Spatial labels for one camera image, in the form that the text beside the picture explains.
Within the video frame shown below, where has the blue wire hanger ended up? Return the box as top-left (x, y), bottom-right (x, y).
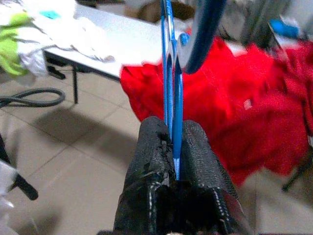
top-left (160, 0), bottom-right (227, 182)

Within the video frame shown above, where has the white t-shirt colourful print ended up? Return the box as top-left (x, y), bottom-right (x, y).
top-left (14, 0), bottom-right (115, 63)

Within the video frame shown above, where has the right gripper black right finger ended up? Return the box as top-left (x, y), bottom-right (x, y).
top-left (180, 119), bottom-right (245, 235)

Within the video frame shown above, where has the black floor cable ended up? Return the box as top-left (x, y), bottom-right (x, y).
top-left (0, 88), bottom-right (67, 108)

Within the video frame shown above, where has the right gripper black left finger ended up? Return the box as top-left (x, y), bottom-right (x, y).
top-left (113, 116), bottom-right (177, 233)

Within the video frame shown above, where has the white garment green patch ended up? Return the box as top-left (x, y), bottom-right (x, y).
top-left (0, 12), bottom-right (49, 79)

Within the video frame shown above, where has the dark red fleece garment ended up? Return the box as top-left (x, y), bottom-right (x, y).
top-left (275, 40), bottom-right (313, 138)

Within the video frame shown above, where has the blue plastic item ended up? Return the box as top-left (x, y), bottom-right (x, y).
top-left (268, 18), bottom-right (300, 40)

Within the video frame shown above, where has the black tripod stand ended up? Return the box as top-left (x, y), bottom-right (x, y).
top-left (0, 133), bottom-right (39, 201)

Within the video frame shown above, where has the long grey table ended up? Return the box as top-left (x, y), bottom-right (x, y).
top-left (43, 2), bottom-right (177, 105)

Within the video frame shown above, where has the bright red jersey garment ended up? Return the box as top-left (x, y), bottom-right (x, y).
top-left (119, 36), bottom-right (310, 187)

